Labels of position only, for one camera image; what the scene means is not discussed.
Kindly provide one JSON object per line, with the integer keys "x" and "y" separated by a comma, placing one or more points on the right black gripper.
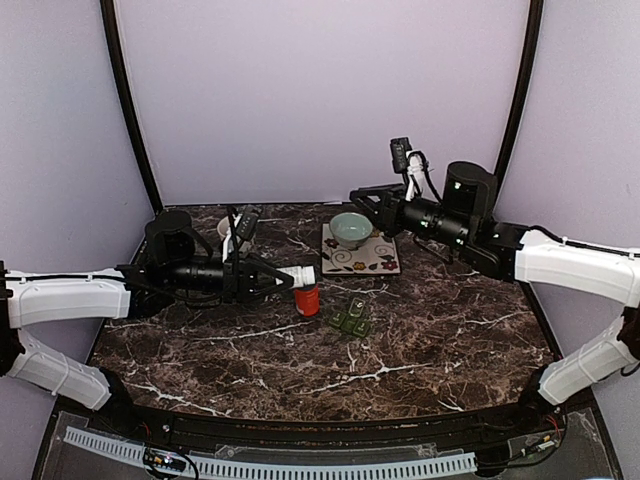
{"x": 388, "y": 218}

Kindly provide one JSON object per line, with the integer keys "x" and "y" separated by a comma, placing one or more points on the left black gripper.
{"x": 241, "y": 283}

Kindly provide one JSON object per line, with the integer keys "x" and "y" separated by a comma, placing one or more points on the white pill bottle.
{"x": 303, "y": 276}

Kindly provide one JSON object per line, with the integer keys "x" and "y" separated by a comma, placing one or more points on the red pill bottle grey lid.
{"x": 307, "y": 300}

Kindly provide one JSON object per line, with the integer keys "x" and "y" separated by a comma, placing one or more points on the green pill organizer box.
{"x": 353, "y": 321}

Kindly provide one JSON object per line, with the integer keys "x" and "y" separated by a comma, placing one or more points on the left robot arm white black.
{"x": 178, "y": 264}

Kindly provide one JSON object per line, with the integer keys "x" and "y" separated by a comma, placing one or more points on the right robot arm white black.
{"x": 462, "y": 220}

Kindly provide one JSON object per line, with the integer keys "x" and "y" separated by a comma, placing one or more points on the celadon green bowl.
{"x": 350, "y": 230}

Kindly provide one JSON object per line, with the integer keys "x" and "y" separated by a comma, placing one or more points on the floral square coaster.
{"x": 378, "y": 256}

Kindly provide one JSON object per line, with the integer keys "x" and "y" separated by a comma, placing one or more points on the cream ceramic mug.
{"x": 245, "y": 227}

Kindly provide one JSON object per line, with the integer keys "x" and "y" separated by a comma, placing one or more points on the small circuit board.
{"x": 160, "y": 460}

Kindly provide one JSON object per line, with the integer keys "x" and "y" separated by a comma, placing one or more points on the black right frame post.
{"x": 521, "y": 89}

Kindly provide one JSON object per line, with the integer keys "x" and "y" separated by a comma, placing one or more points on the black frame post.
{"x": 521, "y": 89}
{"x": 120, "y": 75}

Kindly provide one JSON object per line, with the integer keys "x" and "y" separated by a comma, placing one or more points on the black left frame post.
{"x": 120, "y": 75}

